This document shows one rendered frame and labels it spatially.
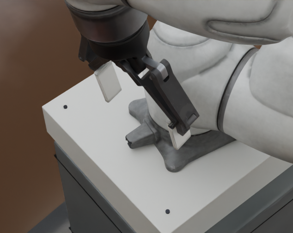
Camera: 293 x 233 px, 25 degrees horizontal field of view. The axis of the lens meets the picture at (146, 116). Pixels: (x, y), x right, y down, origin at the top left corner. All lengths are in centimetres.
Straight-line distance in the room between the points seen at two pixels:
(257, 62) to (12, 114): 154
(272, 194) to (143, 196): 28
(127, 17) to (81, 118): 61
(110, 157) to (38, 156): 112
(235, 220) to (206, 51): 39
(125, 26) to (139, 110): 57
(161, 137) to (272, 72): 30
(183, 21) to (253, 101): 47
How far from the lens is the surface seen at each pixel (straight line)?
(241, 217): 133
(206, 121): 113
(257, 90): 106
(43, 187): 230
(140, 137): 125
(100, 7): 72
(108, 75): 96
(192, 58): 107
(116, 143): 129
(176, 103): 82
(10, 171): 235
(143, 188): 122
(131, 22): 75
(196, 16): 60
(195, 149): 124
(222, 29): 60
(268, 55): 106
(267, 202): 135
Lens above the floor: 196
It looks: 54 degrees down
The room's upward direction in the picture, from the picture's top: straight up
